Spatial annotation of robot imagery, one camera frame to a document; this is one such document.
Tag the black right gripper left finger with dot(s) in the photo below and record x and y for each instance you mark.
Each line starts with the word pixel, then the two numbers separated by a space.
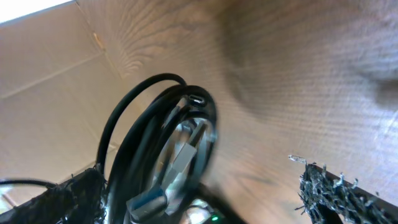
pixel 76 200

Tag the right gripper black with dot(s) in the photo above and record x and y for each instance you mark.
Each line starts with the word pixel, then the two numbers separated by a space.
pixel 209 207

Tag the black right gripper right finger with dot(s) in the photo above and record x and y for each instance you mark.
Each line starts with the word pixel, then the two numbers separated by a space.
pixel 329 198

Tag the cardboard box side panel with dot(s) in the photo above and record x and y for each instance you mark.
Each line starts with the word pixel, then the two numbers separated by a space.
pixel 58 89

